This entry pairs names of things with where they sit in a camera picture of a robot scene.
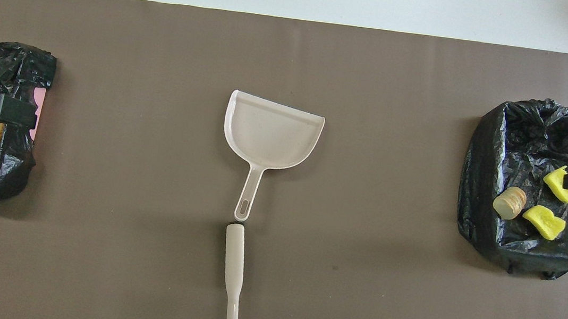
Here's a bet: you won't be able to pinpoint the black bag lined bin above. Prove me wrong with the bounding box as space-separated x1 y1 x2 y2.
451 90 568 282

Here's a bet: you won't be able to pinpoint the pale layered bread chunk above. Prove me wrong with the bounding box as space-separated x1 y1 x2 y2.
491 185 529 222

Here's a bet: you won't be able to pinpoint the yellow sponge piece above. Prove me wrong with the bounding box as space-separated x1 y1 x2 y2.
541 163 568 204
520 204 568 243

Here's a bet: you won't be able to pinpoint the pink bin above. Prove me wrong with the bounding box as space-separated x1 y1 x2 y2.
28 87 48 142

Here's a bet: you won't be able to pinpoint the beige plastic dustpan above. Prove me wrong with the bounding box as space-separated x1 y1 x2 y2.
213 88 328 231

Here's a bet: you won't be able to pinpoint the brown table mat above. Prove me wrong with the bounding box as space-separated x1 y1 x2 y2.
0 0 568 319

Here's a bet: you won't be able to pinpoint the beige hand brush black bristles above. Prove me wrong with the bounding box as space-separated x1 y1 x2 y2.
216 221 251 319

